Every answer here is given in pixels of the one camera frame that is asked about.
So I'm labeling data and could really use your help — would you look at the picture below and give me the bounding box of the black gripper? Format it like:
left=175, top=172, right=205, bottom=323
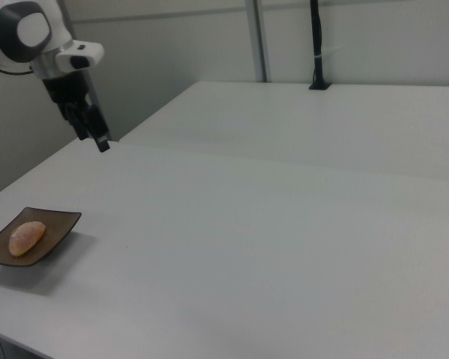
left=42, top=70, right=112, bottom=153

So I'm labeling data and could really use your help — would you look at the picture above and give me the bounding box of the orange glazed bread bun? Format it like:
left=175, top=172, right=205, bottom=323
left=8, top=220, right=46, bottom=258

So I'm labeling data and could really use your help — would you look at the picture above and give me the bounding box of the square brown ceramic plate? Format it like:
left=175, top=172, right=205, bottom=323
left=0, top=206, right=82, bottom=268

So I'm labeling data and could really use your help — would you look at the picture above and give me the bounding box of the black pole with table clamp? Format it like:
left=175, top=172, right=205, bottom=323
left=308, top=0, right=332, bottom=91

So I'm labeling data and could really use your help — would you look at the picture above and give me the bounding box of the upright grey partition post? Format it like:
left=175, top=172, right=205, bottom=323
left=245, top=0, right=269, bottom=83

